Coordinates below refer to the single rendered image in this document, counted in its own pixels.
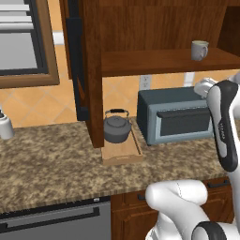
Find grey kettle with black handle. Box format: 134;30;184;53
103;108;132;144

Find toaster oven glass door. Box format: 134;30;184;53
146;100;217;146

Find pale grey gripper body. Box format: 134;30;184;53
193;77;218;98

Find black dishwasher handle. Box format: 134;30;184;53
0;206;101;234

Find brown wooden base cabinet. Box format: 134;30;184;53
110;175;235;240

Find brown wooden cabinet door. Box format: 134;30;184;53
64;0;105;149

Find grey-white mug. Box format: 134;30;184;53
190;39;210;62

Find grey dishwasher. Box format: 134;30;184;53
0;196;113;240

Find light wooden tray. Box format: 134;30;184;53
100;124;144;167

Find window with wooden frame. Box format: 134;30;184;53
0;0;61;90

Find brown wooden wall cabinet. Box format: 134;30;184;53
98;0;240;79

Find dark toaster oven door handle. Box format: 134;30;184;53
156;107;211;119

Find blue-grey toaster oven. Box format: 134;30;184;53
136;86;218;147

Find white wall outlet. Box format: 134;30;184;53
184;71;196;88
140;74;153;92

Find white and grey bottle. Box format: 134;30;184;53
0;106;15;141

